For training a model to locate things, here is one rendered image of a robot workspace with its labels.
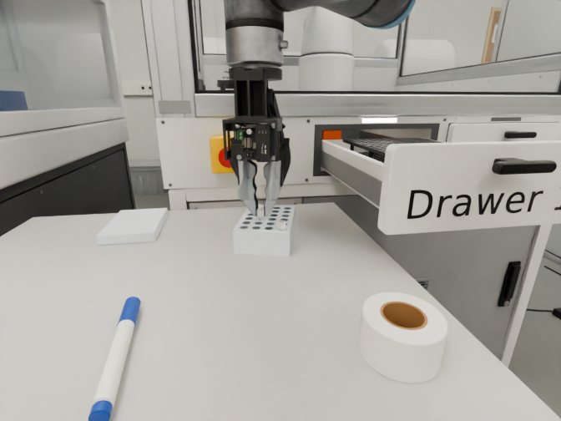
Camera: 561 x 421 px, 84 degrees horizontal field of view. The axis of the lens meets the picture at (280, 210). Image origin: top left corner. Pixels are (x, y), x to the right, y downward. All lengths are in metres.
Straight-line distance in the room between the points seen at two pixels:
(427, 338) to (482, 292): 0.83
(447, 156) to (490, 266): 0.69
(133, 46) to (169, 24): 3.47
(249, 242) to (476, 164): 0.31
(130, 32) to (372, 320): 4.05
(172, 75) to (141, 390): 0.54
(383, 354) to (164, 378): 0.18
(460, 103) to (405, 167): 0.47
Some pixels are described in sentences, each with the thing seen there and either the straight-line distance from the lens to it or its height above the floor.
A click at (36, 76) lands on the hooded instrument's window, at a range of 1.10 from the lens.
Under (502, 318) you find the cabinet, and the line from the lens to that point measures 1.23.
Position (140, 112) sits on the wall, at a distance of 4.13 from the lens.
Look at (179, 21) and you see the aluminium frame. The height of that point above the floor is 1.11.
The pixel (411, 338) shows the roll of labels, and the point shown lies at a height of 0.80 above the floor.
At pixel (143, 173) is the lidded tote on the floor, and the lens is 3.71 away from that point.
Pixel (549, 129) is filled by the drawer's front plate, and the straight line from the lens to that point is 0.99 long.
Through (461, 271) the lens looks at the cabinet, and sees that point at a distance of 1.03.
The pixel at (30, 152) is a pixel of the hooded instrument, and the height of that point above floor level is 0.86.
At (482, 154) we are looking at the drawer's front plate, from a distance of 0.45.
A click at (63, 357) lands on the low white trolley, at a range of 0.36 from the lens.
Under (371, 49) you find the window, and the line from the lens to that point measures 0.76.
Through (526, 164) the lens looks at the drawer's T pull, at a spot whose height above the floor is 0.91.
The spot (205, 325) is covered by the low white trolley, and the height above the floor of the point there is 0.76.
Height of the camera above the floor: 0.97
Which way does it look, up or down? 19 degrees down
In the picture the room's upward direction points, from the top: straight up
